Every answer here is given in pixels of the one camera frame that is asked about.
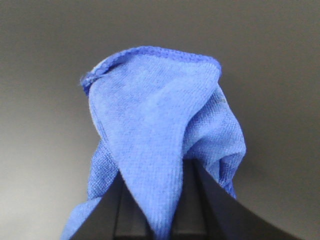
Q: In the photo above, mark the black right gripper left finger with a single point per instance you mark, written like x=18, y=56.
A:
x=131, y=223

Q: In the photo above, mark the blue microfiber cloth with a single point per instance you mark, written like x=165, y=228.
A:
x=153, y=108

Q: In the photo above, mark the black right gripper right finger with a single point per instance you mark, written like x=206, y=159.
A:
x=189, y=223

